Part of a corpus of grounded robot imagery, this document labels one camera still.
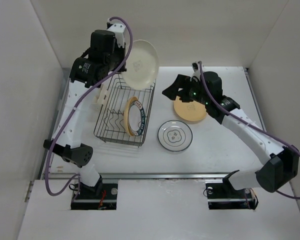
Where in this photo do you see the grey wire dish rack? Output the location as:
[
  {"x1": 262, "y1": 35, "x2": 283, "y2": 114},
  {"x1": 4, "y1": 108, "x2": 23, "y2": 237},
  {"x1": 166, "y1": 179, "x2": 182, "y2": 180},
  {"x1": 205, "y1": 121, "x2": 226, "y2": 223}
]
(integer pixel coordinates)
[{"x1": 93, "y1": 74, "x2": 156, "y2": 147}]

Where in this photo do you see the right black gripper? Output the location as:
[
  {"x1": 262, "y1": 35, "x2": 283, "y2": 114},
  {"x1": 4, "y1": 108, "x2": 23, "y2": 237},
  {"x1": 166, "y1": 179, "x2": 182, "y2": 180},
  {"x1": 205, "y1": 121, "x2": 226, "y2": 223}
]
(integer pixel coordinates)
[{"x1": 162, "y1": 74, "x2": 210, "y2": 106}]

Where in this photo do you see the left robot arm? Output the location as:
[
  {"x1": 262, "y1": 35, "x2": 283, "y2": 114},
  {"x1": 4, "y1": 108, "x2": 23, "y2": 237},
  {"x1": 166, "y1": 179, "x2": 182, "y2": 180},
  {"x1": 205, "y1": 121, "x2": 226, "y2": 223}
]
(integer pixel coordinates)
[{"x1": 43, "y1": 17, "x2": 133, "y2": 199}]

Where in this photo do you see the yellow plate in rack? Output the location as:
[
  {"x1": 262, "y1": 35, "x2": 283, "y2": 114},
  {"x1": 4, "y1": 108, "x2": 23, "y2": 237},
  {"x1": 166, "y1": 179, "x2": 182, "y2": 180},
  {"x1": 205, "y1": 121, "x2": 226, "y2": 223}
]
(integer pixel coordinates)
[{"x1": 123, "y1": 96, "x2": 141, "y2": 136}]

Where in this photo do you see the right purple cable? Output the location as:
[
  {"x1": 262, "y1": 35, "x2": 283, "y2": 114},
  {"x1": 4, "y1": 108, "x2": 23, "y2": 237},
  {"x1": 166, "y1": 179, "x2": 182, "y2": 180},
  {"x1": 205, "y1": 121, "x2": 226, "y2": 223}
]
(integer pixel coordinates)
[{"x1": 198, "y1": 60, "x2": 300, "y2": 200}]

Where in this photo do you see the yellow bear plate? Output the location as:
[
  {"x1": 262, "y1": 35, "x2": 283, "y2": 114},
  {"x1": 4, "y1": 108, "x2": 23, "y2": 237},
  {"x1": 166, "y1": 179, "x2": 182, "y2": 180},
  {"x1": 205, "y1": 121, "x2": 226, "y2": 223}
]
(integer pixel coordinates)
[{"x1": 173, "y1": 97, "x2": 207, "y2": 122}]

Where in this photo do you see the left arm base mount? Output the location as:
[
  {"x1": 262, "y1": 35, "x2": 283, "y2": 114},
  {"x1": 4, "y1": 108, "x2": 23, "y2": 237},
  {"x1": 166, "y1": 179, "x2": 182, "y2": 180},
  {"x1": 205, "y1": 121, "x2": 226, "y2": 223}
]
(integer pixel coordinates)
[{"x1": 69, "y1": 179, "x2": 118, "y2": 211}]

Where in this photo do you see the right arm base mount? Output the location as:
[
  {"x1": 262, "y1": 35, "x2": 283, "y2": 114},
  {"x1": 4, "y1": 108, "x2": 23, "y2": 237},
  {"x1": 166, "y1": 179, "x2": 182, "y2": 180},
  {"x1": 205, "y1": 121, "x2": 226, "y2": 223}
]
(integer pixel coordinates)
[{"x1": 203, "y1": 182, "x2": 259, "y2": 210}]

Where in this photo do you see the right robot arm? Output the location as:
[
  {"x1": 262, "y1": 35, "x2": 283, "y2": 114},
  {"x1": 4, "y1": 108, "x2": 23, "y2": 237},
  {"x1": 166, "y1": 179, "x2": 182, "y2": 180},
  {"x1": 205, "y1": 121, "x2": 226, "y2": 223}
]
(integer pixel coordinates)
[{"x1": 162, "y1": 62, "x2": 299, "y2": 197}]

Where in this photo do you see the cream white plate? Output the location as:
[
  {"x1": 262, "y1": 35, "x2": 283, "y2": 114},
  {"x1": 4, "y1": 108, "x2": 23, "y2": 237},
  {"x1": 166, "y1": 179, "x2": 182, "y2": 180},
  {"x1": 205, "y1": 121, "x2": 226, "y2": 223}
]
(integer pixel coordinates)
[{"x1": 121, "y1": 39, "x2": 160, "y2": 91}]

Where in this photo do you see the purple cable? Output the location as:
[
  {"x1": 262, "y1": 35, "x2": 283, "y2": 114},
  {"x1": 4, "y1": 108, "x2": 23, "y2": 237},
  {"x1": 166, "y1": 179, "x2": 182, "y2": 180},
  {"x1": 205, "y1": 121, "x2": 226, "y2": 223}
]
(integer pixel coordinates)
[
  {"x1": 44, "y1": 16, "x2": 134, "y2": 208},
  {"x1": 198, "y1": 60, "x2": 300, "y2": 200}
]

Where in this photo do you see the white plate dark green band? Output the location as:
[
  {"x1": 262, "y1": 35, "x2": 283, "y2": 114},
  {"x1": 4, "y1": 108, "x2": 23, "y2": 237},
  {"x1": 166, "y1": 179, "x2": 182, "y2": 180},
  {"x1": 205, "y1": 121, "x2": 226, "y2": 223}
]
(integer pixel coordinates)
[{"x1": 127, "y1": 99, "x2": 146, "y2": 137}]

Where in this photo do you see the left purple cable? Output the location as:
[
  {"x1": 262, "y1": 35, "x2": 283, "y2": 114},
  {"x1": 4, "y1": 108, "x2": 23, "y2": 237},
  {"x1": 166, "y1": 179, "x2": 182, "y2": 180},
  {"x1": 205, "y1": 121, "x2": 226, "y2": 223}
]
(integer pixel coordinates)
[{"x1": 44, "y1": 16, "x2": 134, "y2": 208}]

